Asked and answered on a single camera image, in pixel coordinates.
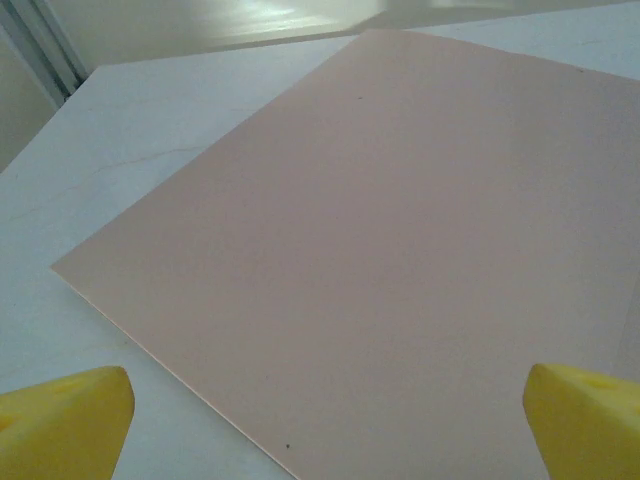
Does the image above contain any pink paper folder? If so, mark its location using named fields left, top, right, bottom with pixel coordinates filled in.
left=49, top=28, right=640, bottom=480

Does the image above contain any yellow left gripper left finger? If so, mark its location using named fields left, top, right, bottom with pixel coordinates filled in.
left=0, top=365, right=136, bottom=480

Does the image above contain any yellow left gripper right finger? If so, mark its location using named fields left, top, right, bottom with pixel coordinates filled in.
left=522, top=362, right=640, bottom=480

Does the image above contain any aluminium frame corner post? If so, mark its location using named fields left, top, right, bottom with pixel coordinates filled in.
left=0, top=0, right=87, bottom=109

